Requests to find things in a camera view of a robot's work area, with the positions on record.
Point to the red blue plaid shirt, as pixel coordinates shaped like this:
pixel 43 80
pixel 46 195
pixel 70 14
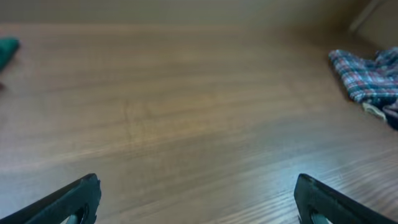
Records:
pixel 370 80

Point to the folded green garment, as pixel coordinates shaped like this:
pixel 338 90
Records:
pixel 9 46

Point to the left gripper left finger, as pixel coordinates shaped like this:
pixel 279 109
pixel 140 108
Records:
pixel 77 201

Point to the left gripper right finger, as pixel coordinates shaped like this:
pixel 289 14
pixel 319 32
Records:
pixel 319 203

